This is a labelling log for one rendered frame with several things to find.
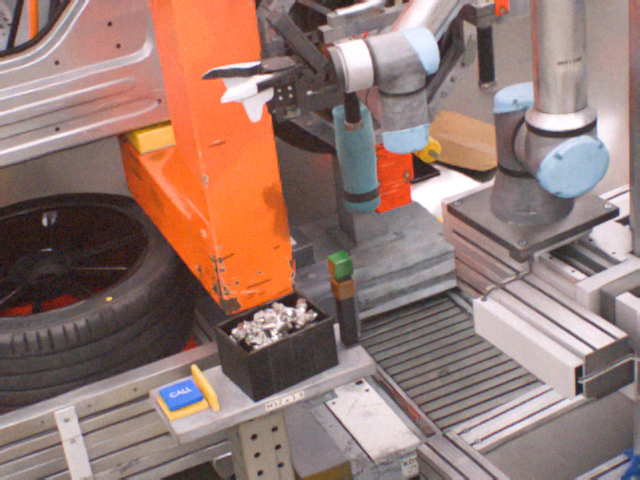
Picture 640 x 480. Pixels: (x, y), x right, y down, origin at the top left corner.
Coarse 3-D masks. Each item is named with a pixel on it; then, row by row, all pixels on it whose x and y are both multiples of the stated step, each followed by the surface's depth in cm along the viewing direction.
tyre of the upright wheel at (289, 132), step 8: (256, 0) 306; (256, 8) 307; (448, 40) 333; (448, 48) 333; (272, 120) 321; (280, 128) 323; (288, 128) 323; (296, 128) 324; (280, 136) 324; (288, 136) 324; (296, 136) 325; (304, 136) 326; (312, 136) 327; (296, 144) 327; (304, 144) 327; (312, 144) 328; (320, 144) 329; (328, 144) 330; (312, 152) 331; (320, 152) 332; (328, 152) 331; (336, 152) 332
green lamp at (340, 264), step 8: (328, 256) 267; (336, 256) 267; (344, 256) 266; (328, 264) 268; (336, 264) 265; (344, 264) 265; (352, 264) 267; (336, 272) 266; (344, 272) 266; (352, 272) 267
